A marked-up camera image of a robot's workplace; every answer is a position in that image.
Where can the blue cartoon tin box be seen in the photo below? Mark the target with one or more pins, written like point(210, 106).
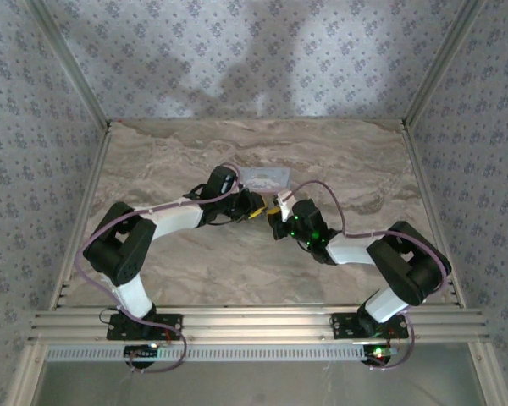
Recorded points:
point(266, 179)

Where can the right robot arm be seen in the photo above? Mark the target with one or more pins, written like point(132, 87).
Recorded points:
point(351, 249)

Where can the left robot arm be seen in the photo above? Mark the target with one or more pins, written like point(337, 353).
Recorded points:
point(173, 217)

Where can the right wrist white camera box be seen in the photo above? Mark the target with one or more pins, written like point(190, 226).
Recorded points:
point(285, 203)

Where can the aluminium mounting rail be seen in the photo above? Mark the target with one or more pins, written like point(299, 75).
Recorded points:
point(258, 323)

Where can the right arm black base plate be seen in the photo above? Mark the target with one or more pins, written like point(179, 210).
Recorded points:
point(343, 327)

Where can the aluminium side rail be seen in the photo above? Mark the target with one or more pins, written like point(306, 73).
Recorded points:
point(427, 190)
point(89, 190)

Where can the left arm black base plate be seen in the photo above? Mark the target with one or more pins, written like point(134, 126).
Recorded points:
point(118, 332)

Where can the aluminium corner post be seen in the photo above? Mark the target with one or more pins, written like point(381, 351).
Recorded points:
point(440, 63)
point(67, 63)

